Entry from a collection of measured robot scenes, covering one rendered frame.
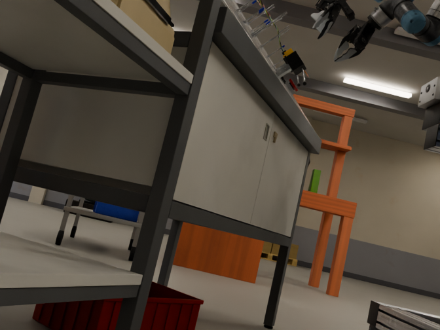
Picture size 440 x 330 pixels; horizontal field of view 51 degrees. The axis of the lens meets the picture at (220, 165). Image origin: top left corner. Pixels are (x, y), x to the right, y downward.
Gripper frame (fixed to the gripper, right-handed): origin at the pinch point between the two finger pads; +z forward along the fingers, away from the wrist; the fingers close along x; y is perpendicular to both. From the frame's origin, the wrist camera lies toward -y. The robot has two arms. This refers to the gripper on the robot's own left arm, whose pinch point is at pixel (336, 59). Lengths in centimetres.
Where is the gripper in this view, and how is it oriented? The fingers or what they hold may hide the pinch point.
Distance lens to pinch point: 197.6
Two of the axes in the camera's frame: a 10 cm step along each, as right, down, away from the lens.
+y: 2.2, -4.9, 8.4
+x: -7.4, -6.5, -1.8
